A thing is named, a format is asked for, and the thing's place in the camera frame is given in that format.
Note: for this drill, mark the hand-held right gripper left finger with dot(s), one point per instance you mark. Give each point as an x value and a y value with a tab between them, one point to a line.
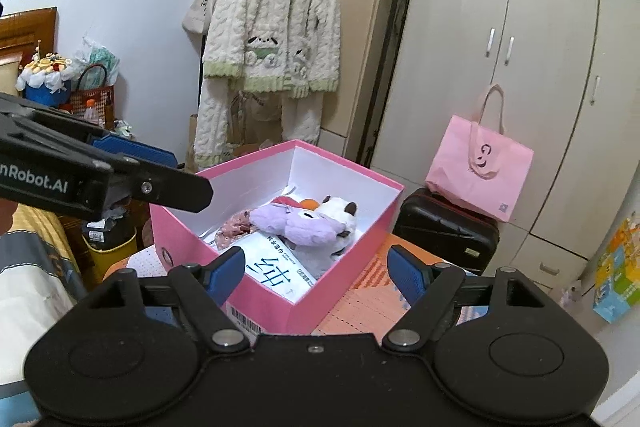
227	274

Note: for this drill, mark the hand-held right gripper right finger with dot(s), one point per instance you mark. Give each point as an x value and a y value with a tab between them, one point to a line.
405	274

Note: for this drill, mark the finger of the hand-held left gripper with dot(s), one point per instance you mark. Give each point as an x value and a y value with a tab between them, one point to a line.
170	192
135	149

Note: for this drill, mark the floral fabric scrunchie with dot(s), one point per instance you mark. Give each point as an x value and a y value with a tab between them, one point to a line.
235	229

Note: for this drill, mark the large blue-print tissue pack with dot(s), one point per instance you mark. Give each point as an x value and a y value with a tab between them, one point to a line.
280	272

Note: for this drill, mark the clear plastic bag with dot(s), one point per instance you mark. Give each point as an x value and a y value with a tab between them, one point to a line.
320	263

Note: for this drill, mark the pink cardboard box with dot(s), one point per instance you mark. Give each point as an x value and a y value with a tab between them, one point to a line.
305	312

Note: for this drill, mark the purple plush toy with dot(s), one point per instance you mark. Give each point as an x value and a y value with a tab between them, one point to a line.
300	227

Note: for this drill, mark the white cat plush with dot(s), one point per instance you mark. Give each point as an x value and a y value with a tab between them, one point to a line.
337	214

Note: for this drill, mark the small white green packet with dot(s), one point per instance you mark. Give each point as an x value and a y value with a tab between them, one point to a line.
122	128

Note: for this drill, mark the brown paper bag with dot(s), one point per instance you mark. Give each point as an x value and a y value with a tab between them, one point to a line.
191	147

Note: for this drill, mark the black suitcase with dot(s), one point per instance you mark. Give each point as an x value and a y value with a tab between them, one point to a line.
440	232

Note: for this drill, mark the patchwork tablecloth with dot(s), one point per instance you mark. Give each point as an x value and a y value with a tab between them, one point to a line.
360	307

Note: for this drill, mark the orange drink bottle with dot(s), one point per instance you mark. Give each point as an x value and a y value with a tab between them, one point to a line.
92	113

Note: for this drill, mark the brown woven basket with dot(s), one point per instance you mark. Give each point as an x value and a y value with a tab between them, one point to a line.
102	102

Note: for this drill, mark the yellow plastic bin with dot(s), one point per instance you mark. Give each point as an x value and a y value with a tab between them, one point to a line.
112	257

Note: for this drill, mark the yellow grey bed blanket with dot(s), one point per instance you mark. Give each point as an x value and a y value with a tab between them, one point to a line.
30	267

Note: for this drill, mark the white green plastic packet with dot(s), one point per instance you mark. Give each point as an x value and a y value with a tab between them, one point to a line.
102	57

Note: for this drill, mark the flower bouquet blue wrap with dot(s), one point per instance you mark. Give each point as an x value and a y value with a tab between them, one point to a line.
45	79

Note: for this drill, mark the beige printed tote bag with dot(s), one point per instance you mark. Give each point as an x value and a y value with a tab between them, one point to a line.
257	117

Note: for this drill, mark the pink tote bag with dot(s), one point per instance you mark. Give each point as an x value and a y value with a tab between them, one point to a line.
475	177

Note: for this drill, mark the wooden headboard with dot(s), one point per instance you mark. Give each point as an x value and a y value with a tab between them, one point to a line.
27	37

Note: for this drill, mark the canvas tote bag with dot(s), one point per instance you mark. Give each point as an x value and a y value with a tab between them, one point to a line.
197	12

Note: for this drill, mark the fluffy cream pajama jacket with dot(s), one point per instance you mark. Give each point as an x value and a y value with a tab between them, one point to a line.
270	7

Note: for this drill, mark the colourful gift bag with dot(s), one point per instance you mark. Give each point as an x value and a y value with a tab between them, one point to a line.
620	272

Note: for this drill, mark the beige tall cabinet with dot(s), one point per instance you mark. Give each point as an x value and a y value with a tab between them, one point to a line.
365	32

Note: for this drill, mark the beige wardrobe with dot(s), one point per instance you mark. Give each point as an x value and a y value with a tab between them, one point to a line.
550	57

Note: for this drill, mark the black clothes rack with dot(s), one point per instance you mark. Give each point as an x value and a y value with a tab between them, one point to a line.
402	7

